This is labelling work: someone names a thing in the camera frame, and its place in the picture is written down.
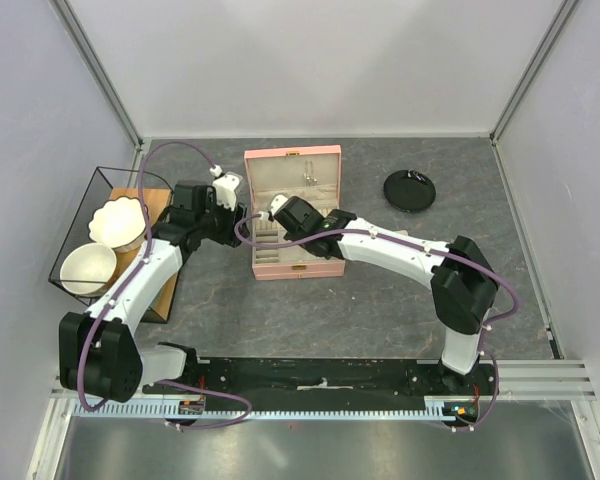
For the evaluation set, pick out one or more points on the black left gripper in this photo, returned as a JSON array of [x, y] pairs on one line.
[[228, 237]]

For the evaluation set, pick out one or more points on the pink jewelry box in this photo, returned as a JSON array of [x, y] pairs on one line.
[[312, 173]]

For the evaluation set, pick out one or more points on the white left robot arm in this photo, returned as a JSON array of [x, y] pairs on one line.
[[98, 354]]

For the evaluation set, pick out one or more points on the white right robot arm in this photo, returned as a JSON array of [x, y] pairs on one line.
[[456, 273]]

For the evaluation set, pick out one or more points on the wooden board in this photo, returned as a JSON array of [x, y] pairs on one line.
[[156, 200]]

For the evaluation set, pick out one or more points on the white scalloped dish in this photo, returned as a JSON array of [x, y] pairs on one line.
[[119, 224]]

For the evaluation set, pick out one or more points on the white round bowl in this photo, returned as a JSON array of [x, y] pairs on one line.
[[87, 271]]

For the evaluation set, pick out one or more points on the black round plate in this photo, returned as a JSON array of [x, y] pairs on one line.
[[408, 195]]

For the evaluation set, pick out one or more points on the hair clips on plate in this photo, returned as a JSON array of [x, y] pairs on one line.
[[417, 176]]

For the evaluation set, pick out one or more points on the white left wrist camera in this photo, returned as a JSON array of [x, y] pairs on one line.
[[227, 187]]

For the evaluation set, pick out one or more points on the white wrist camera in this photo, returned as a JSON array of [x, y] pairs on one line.
[[276, 204], [227, 187]]

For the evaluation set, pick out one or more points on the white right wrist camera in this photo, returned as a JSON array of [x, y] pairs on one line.
[[276, 204]]

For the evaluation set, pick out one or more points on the slotted cable duct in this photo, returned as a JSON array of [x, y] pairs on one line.
[[174, 409]]

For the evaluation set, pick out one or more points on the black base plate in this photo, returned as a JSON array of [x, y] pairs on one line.
[[279, 383]]

